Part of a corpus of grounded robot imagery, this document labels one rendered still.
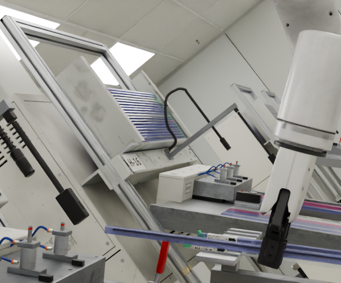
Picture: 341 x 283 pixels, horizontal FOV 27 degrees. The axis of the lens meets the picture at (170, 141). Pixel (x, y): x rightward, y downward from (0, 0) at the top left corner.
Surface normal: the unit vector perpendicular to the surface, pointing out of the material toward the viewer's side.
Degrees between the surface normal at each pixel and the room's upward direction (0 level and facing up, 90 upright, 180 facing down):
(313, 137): 108
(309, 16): 140
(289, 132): 72
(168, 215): 90
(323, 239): 90
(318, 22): 133
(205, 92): 90
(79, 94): 90
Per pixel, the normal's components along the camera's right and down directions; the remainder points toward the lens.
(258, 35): -0.27, 0.03
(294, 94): -0.75, -0.12
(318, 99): -0.05, 0.09
